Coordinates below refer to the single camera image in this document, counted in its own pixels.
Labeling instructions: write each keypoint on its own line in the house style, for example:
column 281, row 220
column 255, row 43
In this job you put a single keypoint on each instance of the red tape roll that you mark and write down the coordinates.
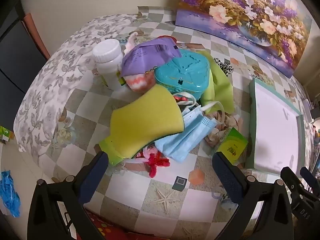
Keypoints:
column 167, row 37

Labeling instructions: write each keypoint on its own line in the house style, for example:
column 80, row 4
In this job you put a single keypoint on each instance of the purple packet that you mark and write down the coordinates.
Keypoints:
column 145, row 55

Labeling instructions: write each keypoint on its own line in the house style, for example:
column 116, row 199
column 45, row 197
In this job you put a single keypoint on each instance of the floral painting canvas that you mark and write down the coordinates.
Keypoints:
column 250, row 10

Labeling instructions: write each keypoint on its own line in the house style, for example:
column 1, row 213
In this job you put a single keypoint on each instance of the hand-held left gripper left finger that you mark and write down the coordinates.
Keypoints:
column 93, row 172

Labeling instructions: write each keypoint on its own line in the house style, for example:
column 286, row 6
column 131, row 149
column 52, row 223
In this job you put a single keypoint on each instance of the blue face mask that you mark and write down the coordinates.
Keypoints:
column 180, row 142

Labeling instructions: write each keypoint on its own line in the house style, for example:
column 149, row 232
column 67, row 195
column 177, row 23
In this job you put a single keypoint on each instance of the white tray green rim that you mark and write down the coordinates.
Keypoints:
column 275, row 125

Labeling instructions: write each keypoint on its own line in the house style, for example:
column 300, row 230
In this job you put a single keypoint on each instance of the yellow sponge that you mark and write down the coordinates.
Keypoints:
column 147, row 112

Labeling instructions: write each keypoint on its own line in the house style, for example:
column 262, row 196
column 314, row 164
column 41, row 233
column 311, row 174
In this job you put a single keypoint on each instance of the lime green cloth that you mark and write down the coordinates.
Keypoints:
column 220, row 85

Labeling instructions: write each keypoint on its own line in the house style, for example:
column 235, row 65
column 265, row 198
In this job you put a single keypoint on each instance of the blue glove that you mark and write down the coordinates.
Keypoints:
column 10, row 192

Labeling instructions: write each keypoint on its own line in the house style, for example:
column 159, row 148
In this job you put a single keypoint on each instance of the dark cabinet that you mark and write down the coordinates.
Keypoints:
column 15, row 55

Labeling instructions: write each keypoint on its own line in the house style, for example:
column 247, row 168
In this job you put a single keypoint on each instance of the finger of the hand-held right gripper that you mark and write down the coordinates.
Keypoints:
column 290, row 180
column 308, row 176

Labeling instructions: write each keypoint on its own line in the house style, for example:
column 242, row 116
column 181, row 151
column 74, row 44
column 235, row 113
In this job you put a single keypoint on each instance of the pink white fuzzy sock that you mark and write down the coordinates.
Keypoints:
column 138, row 82

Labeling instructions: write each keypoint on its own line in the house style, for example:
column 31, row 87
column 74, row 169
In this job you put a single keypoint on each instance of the brown wooden board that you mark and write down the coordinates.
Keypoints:
column 35, row 32

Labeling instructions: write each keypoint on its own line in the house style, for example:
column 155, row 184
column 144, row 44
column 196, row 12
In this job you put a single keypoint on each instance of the grey floral blanket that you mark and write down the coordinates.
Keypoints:
column 50, row 80

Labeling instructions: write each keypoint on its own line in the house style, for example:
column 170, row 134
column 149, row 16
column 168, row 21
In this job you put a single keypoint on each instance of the white plastic bottle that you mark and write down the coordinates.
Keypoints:
column 106, row 55

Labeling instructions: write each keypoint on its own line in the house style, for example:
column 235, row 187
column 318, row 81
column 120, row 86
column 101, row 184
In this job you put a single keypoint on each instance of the teal plastic box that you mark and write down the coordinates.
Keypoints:
column 182, row 72

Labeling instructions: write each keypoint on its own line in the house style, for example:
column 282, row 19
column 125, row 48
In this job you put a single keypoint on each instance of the checkered printed tablecloth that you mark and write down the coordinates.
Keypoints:
column 160, row 192

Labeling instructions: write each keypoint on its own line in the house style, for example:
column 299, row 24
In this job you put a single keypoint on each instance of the green carton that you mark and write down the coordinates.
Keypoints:
column 6, row 133

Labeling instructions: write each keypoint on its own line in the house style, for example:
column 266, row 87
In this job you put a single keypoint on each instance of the beige floral cloth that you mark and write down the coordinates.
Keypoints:
column 225, row 122

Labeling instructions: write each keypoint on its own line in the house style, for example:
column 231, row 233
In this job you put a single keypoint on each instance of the cluttered shelf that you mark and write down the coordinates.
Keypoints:
column 313, row 130

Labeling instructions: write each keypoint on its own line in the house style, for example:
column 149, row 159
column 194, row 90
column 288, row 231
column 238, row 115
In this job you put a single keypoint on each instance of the red pipe cleaner toy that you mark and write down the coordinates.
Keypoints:
column 156, row 161

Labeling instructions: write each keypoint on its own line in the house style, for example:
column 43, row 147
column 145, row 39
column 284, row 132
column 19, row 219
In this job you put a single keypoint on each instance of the black white spotted cloth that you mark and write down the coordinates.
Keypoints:
column 226, row 67

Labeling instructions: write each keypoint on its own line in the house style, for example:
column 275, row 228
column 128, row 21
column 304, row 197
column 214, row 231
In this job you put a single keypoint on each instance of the red patterned mat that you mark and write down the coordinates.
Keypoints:
column 105, row 230

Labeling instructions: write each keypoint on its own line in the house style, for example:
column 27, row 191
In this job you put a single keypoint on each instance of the small green box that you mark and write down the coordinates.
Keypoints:
column 232, row 145

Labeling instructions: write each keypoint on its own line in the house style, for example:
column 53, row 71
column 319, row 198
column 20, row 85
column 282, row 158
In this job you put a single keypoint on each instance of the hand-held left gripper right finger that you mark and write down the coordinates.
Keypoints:
column 228, row 177

